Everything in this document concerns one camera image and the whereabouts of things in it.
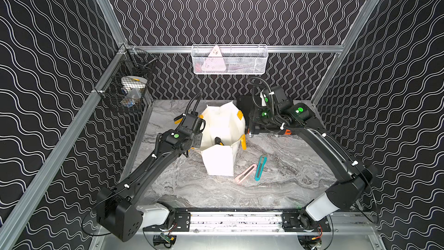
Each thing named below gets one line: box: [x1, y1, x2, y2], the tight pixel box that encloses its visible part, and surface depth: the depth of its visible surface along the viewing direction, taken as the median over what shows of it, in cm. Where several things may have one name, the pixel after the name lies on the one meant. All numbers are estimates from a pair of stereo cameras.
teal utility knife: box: [254, 154, 268, 182], surface depth 92 cm
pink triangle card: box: [201, 45, 227, 72], surface depth 92 cm
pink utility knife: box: [234, 163, 258, 184], surface depth 89 cm
